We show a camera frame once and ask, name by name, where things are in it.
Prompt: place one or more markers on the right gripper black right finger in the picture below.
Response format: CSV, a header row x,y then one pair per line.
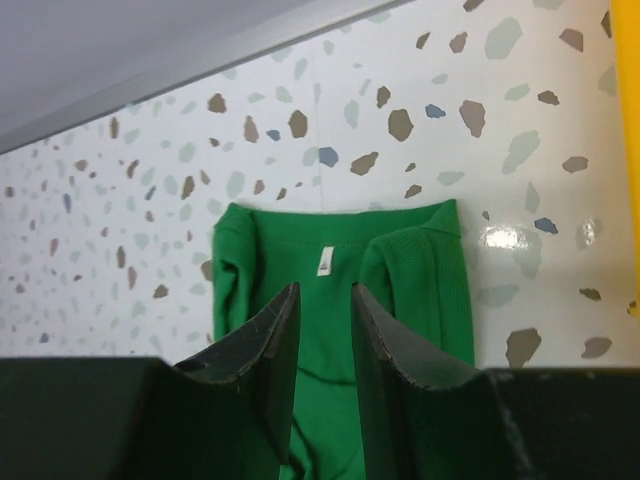
x,y
426,415

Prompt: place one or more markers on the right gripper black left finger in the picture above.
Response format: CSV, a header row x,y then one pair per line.
x,y
224,413

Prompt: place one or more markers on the green tank top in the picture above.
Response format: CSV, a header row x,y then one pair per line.
x,y
411,260

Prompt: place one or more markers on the yellow plastic tray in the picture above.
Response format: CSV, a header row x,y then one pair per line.
x,y
624,16

